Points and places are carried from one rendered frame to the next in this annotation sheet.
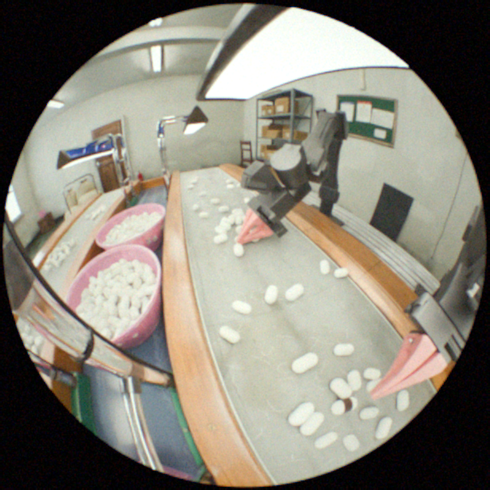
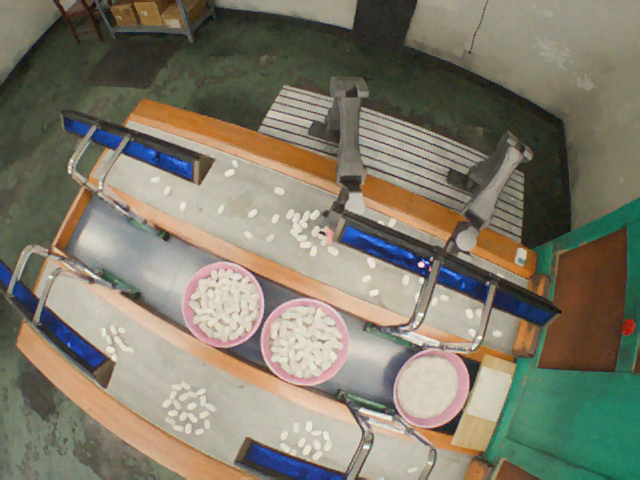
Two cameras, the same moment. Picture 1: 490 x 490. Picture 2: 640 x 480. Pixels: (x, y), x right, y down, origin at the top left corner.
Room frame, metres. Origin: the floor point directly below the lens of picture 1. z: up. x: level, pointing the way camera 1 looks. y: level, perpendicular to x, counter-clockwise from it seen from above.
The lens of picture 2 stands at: (0.16, 0.26, 1.72)
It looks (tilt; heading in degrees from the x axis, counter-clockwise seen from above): 73 degrees down; 304
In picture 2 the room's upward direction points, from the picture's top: 10 degrees clockwise
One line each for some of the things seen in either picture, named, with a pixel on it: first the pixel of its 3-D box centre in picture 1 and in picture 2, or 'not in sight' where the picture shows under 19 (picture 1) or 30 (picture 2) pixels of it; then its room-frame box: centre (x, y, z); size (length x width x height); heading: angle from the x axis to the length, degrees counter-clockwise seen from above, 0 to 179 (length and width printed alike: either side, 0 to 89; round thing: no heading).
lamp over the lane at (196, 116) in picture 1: (191, 123); (120, 135); (0.89, 0.28, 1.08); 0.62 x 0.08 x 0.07; 21
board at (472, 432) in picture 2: not in sight; (485, 404); (-0.48, 0.04, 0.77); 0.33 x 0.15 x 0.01; 111
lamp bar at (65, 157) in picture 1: (93, 149); (30, 312); (0.68, 0.80, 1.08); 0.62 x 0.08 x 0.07; 21
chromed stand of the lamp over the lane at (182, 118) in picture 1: (178, 157); (131, 185); (0.86, 0.35, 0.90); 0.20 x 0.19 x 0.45; 21
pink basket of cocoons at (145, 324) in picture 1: (115, 299); (305, 341); (0.13, 0.28, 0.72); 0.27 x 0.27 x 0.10
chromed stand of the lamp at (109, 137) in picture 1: (111, 175); (76, 295); (0.72, 0.73, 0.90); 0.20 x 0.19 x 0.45; 21
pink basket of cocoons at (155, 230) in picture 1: (133, 232); (225, 305); (0.39, 0.38, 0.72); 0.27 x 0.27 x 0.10
